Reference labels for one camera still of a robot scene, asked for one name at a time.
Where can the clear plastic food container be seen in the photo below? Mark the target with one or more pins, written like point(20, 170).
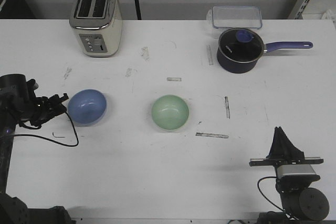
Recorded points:
point(221, 17)

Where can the green bowl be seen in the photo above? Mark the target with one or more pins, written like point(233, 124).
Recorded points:
point(170, 112)

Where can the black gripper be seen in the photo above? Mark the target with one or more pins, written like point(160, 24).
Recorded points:
point(282, 149)
point(19, 104)

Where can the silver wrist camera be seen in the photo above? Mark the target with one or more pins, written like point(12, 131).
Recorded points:
point(295, 170)

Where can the cream and chrome toaster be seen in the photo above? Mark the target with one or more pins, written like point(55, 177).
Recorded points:
point(97, 26)

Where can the blue bowl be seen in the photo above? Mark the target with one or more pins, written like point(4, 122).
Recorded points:
point(87, 107)

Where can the blue saucepan with handle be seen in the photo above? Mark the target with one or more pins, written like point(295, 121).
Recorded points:
point(240, 67)

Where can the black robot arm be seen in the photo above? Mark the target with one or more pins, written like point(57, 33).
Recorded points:
point(13, 210)
point(300, 203)

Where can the glass pot lid blue knob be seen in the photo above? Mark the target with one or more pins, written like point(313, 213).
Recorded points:
point(240, 45)

